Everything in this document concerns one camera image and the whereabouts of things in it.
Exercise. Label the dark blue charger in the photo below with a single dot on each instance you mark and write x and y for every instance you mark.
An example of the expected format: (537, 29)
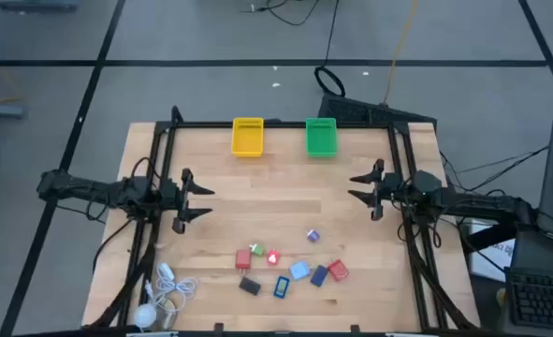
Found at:
(319, 275)

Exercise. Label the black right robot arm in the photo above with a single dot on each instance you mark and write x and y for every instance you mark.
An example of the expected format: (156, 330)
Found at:
(482, 203)

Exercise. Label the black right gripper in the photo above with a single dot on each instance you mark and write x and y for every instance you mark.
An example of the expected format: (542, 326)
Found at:
(389, 187)

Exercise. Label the dark side desk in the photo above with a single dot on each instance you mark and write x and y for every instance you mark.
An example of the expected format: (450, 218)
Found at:
(538, 253)

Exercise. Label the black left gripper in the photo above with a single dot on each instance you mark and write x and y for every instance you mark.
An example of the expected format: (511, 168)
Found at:
(170, 199)

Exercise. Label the blue box with screen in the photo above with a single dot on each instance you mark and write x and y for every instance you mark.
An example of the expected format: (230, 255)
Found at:
(281, 287)

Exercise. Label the red square charger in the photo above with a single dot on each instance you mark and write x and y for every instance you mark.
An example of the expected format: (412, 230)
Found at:
(338, 270)

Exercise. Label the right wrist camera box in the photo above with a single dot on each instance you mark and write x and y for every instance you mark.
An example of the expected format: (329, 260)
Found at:
(426, 180)

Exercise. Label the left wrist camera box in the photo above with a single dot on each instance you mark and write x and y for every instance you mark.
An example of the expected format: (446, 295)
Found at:
(139, 185)

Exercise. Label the pink cube charger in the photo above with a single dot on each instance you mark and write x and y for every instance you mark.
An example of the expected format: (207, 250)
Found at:
(273, 258)

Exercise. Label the white round lamp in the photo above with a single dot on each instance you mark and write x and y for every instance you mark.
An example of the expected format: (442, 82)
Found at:
(145, 316)

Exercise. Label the white paper sheet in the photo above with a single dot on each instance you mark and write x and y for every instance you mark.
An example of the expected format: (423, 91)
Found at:
(493, 262)

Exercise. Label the purple small charger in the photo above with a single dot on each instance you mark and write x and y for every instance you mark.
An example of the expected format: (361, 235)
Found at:
(313, 235)

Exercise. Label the light blue multiport charger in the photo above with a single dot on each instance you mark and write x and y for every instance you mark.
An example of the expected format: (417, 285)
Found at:
(299, 270)

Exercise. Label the black keyboard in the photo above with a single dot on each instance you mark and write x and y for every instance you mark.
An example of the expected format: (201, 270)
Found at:
(542, 299)

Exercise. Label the black box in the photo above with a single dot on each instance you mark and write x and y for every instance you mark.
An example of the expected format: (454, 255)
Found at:
(250, 286)

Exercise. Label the yellow plastic basket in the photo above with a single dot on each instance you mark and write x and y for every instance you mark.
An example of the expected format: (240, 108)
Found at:
(247, 138)

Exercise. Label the green plastic basket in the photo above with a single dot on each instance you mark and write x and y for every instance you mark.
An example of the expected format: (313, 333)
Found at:
(321, 138)

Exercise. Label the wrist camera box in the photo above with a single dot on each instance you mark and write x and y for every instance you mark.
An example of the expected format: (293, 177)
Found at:
(426, 180)
(139, 185)

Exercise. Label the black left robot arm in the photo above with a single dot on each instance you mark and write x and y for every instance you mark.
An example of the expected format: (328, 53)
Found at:
(93, 191)

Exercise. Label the black mesh panel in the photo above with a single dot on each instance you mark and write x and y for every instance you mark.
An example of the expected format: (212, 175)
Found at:
(365, 111)

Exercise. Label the grey floor base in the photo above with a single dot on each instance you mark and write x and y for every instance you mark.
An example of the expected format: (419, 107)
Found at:
(37, 4)
(0, 111)

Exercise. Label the black metal table frame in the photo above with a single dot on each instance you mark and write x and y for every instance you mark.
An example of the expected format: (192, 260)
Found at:
(280, 124)

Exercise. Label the green and white charger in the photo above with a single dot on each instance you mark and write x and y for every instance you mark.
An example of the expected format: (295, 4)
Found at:
(257, 250)

